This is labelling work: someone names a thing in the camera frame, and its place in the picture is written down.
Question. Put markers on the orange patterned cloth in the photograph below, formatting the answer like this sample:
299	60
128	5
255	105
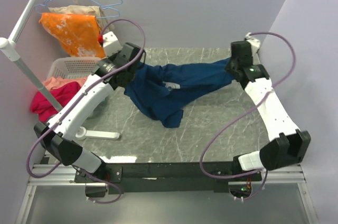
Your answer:
77	34

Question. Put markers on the white plastic laundry basket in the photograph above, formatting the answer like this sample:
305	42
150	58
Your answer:
72	67

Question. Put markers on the blue t-shirt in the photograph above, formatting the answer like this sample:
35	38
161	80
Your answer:
161	92

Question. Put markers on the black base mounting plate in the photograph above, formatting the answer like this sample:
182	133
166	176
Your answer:
156	177

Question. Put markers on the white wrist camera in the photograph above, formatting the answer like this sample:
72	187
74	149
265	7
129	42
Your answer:
254	42
110	43

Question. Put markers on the magenta t-shirt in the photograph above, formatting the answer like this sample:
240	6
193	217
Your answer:
42	107

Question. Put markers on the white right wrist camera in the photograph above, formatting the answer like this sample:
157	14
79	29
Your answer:
254	42

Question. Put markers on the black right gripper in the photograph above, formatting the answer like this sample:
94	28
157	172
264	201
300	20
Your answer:
228	67

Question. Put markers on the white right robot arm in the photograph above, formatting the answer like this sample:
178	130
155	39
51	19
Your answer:
287	143

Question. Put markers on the white clothes rack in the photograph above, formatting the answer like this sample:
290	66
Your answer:
38	50

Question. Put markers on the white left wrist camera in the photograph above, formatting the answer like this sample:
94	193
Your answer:
110	43

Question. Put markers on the pink t-shirt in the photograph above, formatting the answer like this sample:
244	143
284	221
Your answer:
58	84

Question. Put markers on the aluminium rail frame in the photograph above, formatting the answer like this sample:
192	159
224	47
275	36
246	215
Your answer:
64	176

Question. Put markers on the beige cloth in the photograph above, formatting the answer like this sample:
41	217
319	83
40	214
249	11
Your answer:
96	11

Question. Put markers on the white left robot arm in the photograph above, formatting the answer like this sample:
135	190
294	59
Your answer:
58	133

